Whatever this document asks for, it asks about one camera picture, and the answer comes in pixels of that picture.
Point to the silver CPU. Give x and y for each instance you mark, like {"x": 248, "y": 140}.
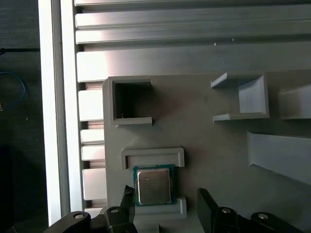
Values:
{"x": 154, "y": 187}

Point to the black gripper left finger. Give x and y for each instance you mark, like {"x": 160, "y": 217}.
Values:
{"x": 119, "y": 218}

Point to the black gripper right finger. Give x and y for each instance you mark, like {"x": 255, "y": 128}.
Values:
{"x": 206, "y": 211}

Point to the grey parts rack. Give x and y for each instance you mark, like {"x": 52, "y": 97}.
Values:
{"x": 194, "y": 145}

